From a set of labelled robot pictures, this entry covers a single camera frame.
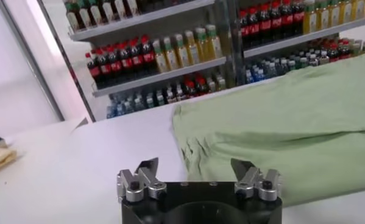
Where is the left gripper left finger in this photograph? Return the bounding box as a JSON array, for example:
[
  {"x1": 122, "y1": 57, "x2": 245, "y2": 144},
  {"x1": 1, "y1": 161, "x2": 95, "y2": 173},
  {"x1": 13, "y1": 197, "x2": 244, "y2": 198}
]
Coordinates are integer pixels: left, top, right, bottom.
[{"x1": 116, "y1": 157, "x2": 168, "y2": 203}]

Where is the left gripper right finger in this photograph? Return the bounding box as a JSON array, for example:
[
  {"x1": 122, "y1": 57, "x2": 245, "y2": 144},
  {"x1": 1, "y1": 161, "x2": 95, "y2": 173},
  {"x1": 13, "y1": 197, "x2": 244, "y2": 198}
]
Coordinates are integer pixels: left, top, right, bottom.
[{"x1": 230, "y1": 158, "x2": 282, "y2": 203}]

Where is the green polo shirt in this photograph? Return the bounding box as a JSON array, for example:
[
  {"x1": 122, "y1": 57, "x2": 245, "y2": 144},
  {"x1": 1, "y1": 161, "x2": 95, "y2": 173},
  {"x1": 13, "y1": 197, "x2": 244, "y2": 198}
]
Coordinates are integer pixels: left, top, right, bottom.
[{"x1": 172, "y1": 53, "x2": 365, "y2": 208}]

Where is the red-cap cola bottle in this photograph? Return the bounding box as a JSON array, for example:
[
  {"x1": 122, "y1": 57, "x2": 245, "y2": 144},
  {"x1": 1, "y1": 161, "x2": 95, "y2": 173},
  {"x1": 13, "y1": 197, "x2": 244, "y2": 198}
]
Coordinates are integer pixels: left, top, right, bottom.
[
  {"x1": 259, "y1": 3, "x2": 272, "y2": 43},
  {"x1": 249, "y1": 7, "x2": 261, "y2": 46},
  {"x1": 292, "y1": 0, "x2": 305, "y2": 35},
  {"x1": 130, "y1": 39, "x2": 145, "y2": 77},
  {"x1": 108, "y1": 47, "x2": 124, "y2": 83},
  {"x1": 282, "y1": 0, "x2": 294, "y2": 37},
  {"x1": 119, "y1": 44, "x2": 134, "y2": 80},
  {"x1": 270, "y1": 1, "x2": 283, "y2": 40},
  {"x1": 140, "y1": 35, "x2": 157, "y2": 75},
  {"x1": 86, "y1": 54, "x2": 103, "y2": 89},
  {"x1": 239, "y1": 10, "x2": 252, "y2": 49},
  {"x1": 97, "y1": 50, "x2": 113, "y2": 86}
]

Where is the yellow drink bottle white cap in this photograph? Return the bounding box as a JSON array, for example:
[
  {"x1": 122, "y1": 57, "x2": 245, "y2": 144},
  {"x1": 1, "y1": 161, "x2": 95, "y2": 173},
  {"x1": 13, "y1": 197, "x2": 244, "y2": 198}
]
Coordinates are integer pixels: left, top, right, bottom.
[
  {"x1": 163, "y1": 36, "x2": 179, "y2": 71},
  {"x1": 184, "y1": 30, "x2": 200, "y2": 66},
  {"x1": 153, "y1": 38, "x2": 168, "y2": 74},
  {"x1": 205, "y1": 24, "x2": 224, "y2": 61},
  {"x1": 173, "y1": 33, "x2": 190, "y2": 69},
  {"x1": 194, "y1": 27, "x2": 211, "y2": 63}
]

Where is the yellow drink bottle green cap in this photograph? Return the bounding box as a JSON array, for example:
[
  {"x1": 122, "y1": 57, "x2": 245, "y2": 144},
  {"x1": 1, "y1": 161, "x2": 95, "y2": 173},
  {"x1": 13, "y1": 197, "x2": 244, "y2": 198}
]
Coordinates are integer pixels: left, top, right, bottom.
[
  {"x1": 316, "y1": 0, "x2": 330, "y2": 30},
  {"x1": 303, "y1": 0, "x2": 317, "y2": 34},
  {"x1": 340, "y1": 0, "x2": 353, "y2": 25},
  {"x1": 352, "y1": 0, "x2": 365, "y2": 21},
  {"x1": 328, "y1": 0, "x2": 341, "y2": 27}
]

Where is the dark bottle green cap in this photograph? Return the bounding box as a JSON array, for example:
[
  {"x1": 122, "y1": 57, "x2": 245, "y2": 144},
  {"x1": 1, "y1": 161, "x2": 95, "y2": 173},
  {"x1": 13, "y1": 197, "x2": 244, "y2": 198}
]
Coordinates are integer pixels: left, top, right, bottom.
[
  {"x1": 65, "y1": 1, "x2": 80, "y2": 31},
  {"x1": 113, "y1": 0, "x2": 127, "y2": 19},
  {"x1": 126, "y1": 0, "x2": 140, "y2": 16},
  {"x1": 89, "y1": 0, "x2": 103, "y2": 26},
  {"x1": 77, "y1": 0, "x2": 92, "y2": 28},
  {"x1": 101, "y1": 0, "x2": 115, "y2": 23}
]

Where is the dark window frame post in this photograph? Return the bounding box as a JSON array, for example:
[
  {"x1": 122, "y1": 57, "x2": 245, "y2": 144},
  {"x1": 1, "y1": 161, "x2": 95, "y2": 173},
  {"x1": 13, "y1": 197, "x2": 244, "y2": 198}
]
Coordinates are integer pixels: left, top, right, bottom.
[{"x1": 0, "y1": 0, "x2": 66, "y2": 122}]

